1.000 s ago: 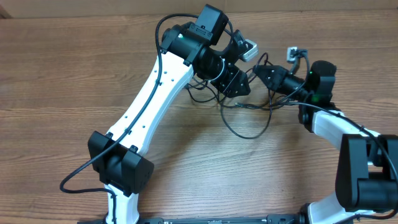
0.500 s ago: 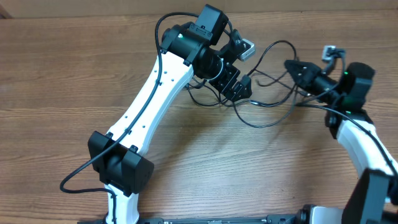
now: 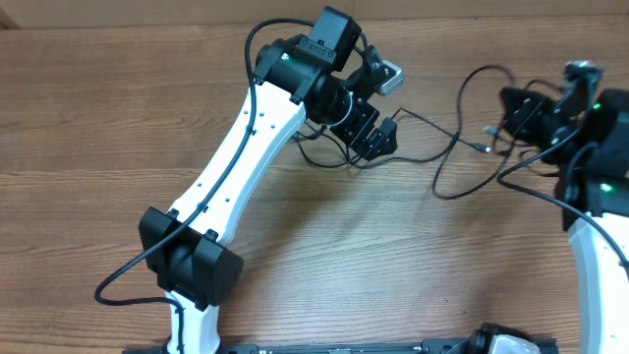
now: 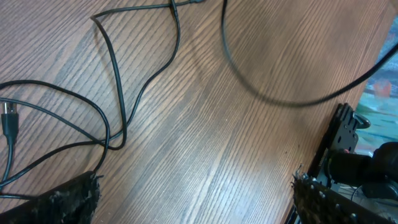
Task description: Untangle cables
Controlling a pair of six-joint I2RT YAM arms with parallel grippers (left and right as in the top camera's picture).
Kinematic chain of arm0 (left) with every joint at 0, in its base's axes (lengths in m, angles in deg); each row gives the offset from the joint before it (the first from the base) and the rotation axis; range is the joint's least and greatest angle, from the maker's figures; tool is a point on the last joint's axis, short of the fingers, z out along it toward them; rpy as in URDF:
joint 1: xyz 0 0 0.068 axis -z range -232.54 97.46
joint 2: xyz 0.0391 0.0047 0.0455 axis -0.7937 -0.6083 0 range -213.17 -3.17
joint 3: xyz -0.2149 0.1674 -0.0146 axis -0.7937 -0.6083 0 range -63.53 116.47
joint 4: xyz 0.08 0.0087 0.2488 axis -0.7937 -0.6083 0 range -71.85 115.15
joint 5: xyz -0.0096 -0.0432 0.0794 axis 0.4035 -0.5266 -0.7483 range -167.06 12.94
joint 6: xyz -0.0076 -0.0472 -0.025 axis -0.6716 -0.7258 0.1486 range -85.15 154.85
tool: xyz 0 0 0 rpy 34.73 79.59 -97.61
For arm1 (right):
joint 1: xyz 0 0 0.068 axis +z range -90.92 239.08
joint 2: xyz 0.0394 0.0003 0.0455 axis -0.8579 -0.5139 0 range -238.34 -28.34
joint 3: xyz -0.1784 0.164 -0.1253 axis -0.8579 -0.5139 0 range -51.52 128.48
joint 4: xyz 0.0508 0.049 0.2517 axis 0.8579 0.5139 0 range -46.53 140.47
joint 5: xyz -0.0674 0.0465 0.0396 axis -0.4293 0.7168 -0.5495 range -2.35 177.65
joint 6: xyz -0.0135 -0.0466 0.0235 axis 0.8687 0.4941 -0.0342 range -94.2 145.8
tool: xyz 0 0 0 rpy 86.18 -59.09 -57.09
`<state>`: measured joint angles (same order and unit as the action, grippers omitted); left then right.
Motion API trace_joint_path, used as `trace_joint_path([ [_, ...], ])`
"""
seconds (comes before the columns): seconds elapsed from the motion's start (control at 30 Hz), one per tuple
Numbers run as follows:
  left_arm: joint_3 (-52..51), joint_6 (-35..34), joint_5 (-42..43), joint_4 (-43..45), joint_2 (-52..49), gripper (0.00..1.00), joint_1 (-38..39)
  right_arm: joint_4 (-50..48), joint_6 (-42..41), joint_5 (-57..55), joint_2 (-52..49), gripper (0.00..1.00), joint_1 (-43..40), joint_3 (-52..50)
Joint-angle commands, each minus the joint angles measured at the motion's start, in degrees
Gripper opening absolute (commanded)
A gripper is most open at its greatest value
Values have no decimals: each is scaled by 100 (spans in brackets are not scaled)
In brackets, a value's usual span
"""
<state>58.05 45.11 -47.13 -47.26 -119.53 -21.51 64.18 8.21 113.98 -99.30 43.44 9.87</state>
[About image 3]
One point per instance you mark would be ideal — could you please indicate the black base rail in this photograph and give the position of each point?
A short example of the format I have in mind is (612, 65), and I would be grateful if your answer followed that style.
(489, 338)

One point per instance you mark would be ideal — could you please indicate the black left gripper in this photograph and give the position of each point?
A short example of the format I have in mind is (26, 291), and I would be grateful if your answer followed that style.
(354, 134)

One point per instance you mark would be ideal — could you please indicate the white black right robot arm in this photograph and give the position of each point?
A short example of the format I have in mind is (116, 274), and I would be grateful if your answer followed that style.
(587, 140)

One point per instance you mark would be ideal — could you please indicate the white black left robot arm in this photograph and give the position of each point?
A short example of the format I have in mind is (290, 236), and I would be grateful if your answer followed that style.
(326, 76)

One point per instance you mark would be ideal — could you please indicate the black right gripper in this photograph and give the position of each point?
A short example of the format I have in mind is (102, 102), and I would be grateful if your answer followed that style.
(518, 122)

